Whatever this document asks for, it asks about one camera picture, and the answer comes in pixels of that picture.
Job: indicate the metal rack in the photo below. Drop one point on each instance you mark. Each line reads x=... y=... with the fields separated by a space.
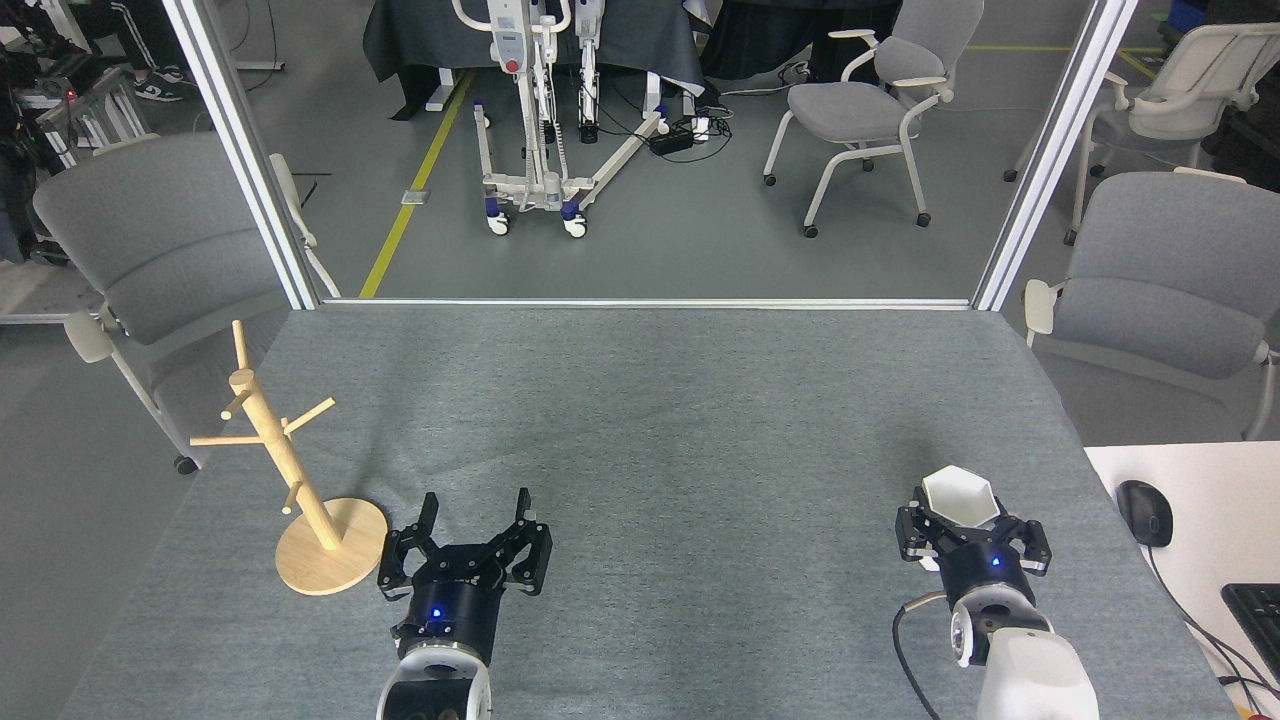
x=90 y=110

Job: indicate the white desk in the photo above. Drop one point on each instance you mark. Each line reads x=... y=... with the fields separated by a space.
x=1220 y=500

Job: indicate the black computer mouse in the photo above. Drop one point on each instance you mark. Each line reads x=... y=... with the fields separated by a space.
x=1145 y=512

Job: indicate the person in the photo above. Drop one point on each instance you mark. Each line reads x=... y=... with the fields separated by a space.
x=130 y=25

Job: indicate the grey chair with cream frame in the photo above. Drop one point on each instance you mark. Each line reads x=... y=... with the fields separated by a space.
x=850 y=105
x=160 y=240
x=1170 y=260

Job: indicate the silver table edge rail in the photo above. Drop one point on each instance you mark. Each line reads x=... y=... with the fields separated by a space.
x=650 y=303

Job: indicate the black keyboard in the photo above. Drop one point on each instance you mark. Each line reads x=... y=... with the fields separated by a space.
x=1258 y=615

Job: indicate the silver frame post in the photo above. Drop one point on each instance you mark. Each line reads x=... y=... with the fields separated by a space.
x=240 y=150
x=1050 y=150

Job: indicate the white faceted cup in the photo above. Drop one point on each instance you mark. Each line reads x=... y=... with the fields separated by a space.
x=960 y=495

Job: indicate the table with black cloth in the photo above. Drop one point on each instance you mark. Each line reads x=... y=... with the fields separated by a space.
x=420 y=40

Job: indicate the white stand on wheels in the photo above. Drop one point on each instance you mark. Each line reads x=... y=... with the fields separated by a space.
x=507 y=40

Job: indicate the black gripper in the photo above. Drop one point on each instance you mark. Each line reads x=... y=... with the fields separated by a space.
x=450 y=610
x=985 y=570

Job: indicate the metal floor plate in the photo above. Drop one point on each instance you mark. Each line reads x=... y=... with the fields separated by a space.
x=416 y=197

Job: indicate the white mesh-back chair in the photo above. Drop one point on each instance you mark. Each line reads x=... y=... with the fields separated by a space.
x=1190 y=70

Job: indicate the black power strip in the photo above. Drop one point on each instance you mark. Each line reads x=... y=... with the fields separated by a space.
x=670 y=142

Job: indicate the wooden cup rack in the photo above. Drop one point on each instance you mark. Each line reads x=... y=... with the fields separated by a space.
x=330 y=555

